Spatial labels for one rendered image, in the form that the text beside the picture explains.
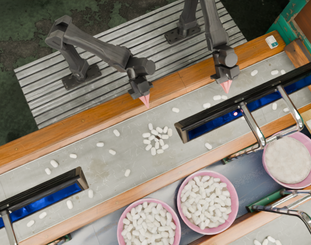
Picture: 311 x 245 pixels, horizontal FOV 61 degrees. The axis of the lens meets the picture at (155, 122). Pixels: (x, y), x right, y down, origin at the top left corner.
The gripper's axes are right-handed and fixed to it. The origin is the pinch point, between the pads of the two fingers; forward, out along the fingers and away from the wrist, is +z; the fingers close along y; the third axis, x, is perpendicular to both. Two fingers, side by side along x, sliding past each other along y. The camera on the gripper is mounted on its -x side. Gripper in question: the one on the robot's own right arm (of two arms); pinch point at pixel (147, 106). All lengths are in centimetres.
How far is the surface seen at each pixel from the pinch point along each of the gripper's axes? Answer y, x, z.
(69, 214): -50, -8, 27
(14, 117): -82, 104, 8
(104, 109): -17.3, 13.5, -1.9
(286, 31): 81, 9, -1
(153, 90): 7.5, 12.9, -0.7
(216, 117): 15.8, -32.0, 0.7
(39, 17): -36, 152, -49
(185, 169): 3.5, -12.7, 30.0
